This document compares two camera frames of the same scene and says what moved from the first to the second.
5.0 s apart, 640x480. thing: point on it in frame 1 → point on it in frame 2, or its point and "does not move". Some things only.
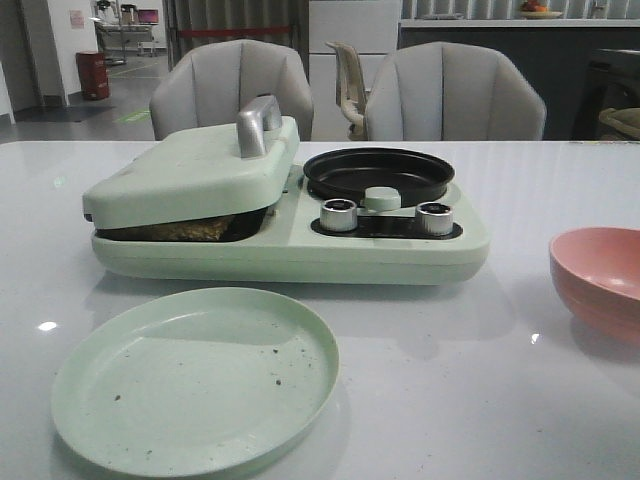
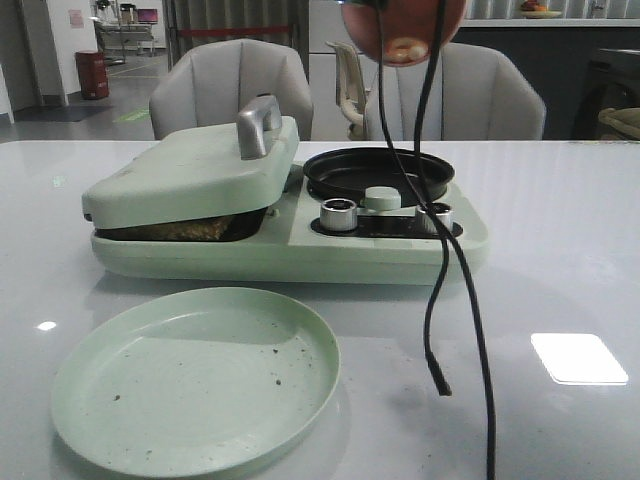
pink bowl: (597, 273) → (415, 19)
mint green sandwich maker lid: (233, 168) does not move
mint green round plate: (195, 383) does not move
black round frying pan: (350, 173) does not move
